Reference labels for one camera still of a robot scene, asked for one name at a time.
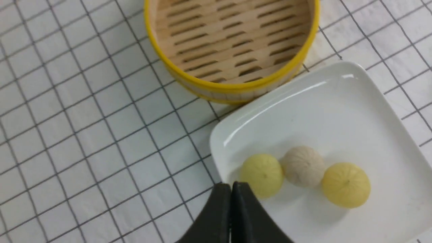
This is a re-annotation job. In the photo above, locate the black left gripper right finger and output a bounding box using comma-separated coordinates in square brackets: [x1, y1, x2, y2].
[231, 182, 293, 243]

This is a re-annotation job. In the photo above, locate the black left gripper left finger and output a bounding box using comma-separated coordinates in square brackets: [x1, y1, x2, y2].
[179, 183, 231, 243]

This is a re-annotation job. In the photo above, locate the white steamed bun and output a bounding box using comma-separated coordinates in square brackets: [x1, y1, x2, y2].
[280, 145, 326, 188]

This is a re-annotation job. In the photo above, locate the yellow steamed bun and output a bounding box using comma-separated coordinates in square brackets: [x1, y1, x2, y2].
[240, 154, 284, 199]
[321, 162, 371, 209]

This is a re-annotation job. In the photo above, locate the yellow steamed bun on plate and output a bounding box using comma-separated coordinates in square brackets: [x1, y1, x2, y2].
[240, 154, 284, 199]

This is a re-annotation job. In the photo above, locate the white square plate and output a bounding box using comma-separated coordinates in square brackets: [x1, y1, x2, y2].
[209, 61, 432, 243]

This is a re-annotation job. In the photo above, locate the white grid tablecloth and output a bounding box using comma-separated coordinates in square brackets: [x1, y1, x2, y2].
[1, 0, 431, 243]

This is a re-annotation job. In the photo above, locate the yellow rimmed bamboo steamer basket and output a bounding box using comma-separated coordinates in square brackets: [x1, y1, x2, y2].
[143, 0, 320, 104]

